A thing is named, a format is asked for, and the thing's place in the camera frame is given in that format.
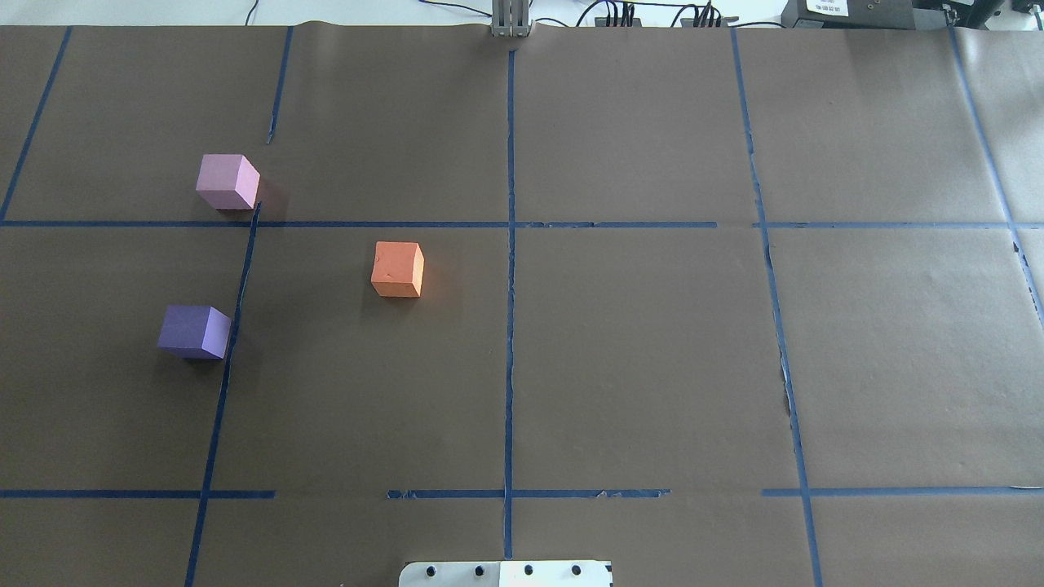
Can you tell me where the pink foam cube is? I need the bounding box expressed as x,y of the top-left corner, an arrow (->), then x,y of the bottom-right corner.
195,152 -> 261,210

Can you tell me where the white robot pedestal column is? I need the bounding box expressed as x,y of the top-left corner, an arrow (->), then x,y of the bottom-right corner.
398,560 -> 614,586

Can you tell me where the black desktop box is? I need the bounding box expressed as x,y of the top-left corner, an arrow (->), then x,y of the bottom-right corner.
780,1 -> 949,30

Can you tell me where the aluminium frame post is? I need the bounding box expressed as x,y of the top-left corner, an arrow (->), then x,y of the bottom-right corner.
491,0 -> 533,38

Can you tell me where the purple foam cube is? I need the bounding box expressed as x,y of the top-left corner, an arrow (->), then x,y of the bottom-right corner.
157,305 -> 232,360

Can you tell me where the orange foam cube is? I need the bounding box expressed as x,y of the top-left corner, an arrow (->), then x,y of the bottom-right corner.
370,241 -> 425,298

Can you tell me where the brown paper table cover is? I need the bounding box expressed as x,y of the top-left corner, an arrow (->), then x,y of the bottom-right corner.
2,22 -> 1042,586

